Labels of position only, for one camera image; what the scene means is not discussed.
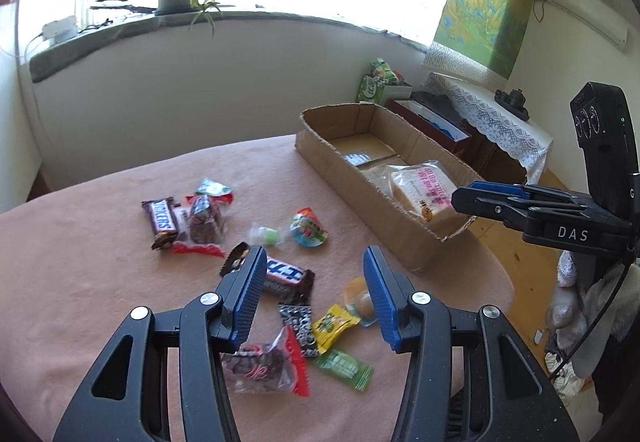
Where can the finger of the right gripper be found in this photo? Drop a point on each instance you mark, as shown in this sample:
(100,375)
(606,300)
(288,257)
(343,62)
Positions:
(501,192)
(492,209)

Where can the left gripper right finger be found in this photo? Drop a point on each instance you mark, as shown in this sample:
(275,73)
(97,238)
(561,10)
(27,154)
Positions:
(470,377)

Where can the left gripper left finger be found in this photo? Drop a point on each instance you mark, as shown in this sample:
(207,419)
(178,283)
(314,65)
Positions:
(124,396)

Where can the green candy packet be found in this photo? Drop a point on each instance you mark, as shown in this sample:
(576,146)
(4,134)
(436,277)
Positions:
(345,368)

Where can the red-edged dried fruit bag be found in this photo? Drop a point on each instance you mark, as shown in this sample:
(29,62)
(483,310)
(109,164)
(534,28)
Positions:
(268,368)

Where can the black patterned candy packet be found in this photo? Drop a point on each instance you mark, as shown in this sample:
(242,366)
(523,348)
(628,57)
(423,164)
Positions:
(298,317)

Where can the red-edged dark snack bag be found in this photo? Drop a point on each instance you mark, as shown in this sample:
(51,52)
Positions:
(202,229)

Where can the white gloved right hand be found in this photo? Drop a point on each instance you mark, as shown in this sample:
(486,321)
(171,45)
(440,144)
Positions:
(585,318)

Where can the lace cloth covered cabinet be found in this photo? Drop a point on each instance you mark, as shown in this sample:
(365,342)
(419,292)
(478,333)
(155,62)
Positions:
(471,87)

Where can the black object on cabinet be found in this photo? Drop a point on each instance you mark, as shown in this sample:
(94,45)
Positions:
(513,102)

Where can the packaged bread loaf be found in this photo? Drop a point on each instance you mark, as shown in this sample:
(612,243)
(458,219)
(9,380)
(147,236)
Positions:
(425,192)

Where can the dark red open box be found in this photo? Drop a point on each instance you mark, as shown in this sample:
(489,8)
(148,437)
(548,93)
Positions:
(448,135)

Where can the cardboard box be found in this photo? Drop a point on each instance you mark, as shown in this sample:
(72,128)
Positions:
(355,147)

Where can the large Snickers bar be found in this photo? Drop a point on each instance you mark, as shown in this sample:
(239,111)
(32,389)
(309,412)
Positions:
(290,284)

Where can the pink tablecloth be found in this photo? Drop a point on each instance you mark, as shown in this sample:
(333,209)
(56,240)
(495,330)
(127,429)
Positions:
(76,261)

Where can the yellow candy packet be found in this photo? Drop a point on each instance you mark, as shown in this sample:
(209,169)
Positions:
(331,326)

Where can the small Snickers bar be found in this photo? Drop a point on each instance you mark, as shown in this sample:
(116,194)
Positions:
(163,221)

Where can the clear wrapped green candy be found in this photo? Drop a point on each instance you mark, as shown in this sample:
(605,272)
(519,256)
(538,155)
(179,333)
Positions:
(265,236)

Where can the green paper bag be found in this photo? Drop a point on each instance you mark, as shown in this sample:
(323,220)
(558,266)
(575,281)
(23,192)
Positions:
(382,84)

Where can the air conditioner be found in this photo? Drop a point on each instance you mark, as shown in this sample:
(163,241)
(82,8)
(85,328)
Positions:
(600,17)

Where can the round colourful jelly cup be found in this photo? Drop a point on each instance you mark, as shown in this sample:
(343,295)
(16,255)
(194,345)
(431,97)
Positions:
(307,229)

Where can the white box on windowsill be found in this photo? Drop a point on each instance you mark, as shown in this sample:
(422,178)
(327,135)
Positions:
(60,30)

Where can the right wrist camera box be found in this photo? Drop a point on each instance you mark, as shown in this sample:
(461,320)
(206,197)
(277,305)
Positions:
(606,136)

